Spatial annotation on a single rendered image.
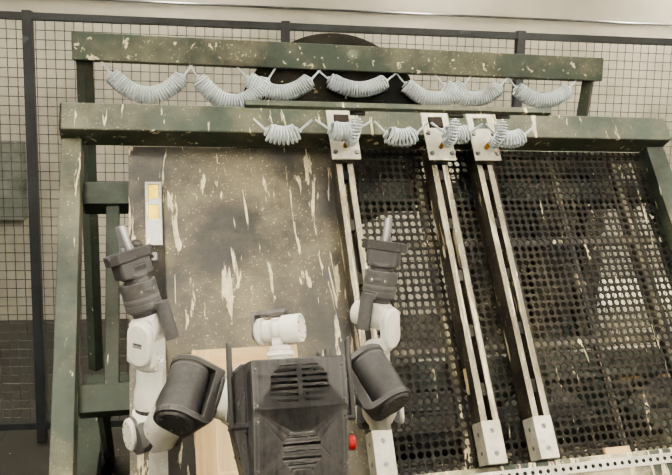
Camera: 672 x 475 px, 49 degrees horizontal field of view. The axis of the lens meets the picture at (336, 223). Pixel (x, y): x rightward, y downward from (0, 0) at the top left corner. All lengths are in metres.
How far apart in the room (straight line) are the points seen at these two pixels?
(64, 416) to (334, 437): 0.85
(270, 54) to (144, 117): 0.70
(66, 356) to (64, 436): 0.21
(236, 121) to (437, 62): 1.02
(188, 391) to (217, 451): 0.54
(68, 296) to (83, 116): 0.57
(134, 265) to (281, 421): 0.54
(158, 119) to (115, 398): 0.87
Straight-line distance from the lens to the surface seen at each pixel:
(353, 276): 2.29
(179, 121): 2.42
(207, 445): 2.15
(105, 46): 2.88
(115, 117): 2.42
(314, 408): 1.54
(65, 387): 2.16
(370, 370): 1.73
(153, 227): 2.31
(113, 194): 2.44
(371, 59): 3.01
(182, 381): 1.65
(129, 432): 1.90
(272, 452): 1.54
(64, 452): 2.12
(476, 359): 2.37
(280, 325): 1.71
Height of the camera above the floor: 1.91
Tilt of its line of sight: 8 degrees down
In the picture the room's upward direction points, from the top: 1 degrees clockwise
